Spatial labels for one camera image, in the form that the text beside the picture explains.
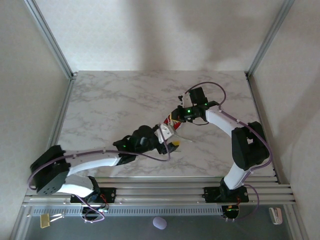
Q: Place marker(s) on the red canvas sneaker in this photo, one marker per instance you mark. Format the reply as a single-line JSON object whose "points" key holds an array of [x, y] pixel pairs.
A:
{"points": [[178, 126]]}

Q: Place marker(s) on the white shoelace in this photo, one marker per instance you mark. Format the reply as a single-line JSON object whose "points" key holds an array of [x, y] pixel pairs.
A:
{"points": [[183, 138]]}

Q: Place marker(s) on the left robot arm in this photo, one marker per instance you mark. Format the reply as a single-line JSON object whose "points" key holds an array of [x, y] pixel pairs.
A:
{"points": [[92, 160]]}

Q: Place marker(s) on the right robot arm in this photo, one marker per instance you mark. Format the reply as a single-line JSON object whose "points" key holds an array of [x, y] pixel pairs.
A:
{"points": [[222, 120]]}

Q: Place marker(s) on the lavender oval object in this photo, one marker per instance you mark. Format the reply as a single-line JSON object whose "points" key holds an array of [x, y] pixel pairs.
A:
{"points": [[159, 223]]}

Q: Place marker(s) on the black controller board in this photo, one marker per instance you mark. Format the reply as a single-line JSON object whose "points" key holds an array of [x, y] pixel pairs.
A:
{"points": [[231, 212], [93, 212]]}

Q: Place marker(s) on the white pink clip device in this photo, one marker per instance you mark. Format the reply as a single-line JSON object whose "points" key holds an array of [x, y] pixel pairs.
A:
{"points": [[275, 216]]}

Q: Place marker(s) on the brass binder clip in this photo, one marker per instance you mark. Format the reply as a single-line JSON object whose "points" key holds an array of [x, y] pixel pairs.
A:
{"points": [[45, 221]]}

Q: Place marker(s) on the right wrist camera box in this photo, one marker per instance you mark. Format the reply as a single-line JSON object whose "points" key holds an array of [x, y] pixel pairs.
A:
{"points": [[186, 100]]}

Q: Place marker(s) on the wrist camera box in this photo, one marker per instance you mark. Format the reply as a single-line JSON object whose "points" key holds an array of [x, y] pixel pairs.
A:
{"points": [[186, 100], [166, 131]]}

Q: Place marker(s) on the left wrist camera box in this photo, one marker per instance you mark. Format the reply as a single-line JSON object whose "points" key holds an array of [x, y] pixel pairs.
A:
{"points": [[166, 131]]}

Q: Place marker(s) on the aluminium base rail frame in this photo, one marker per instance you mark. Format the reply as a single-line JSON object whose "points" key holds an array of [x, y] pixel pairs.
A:
{"points": [[160, 192]]}

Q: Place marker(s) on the aluminium table side rail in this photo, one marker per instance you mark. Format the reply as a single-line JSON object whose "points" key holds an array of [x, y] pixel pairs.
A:
{"points": [[258, 110], [63, 110]]}

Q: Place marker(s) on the aluminium frame post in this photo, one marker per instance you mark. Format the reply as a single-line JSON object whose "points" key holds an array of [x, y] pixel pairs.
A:
{"points": [[270, 37], [50, 37]]}

